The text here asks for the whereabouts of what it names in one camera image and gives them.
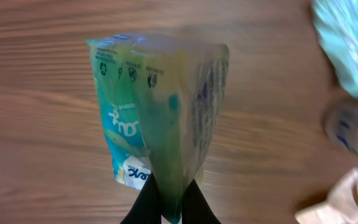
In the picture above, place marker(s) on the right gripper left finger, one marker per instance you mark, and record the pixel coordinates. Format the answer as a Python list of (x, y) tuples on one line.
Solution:
[(146, 208)]

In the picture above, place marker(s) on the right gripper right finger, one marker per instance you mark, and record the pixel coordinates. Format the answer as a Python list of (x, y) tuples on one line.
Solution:
[(195, 209)]

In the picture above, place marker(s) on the teal Kleenex tissue pack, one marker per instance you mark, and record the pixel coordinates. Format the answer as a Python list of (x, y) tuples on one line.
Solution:
[(159, 101)]

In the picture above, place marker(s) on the beige plastic pouch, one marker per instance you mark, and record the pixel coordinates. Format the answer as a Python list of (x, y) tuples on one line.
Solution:
[(340, 207)]

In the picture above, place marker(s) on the green lid jar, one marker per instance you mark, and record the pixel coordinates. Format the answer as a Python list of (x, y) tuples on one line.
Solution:
[(341, 124)]

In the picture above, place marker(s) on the teal wet wipes pack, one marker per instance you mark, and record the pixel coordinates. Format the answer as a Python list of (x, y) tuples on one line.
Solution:
[(336, 23)]

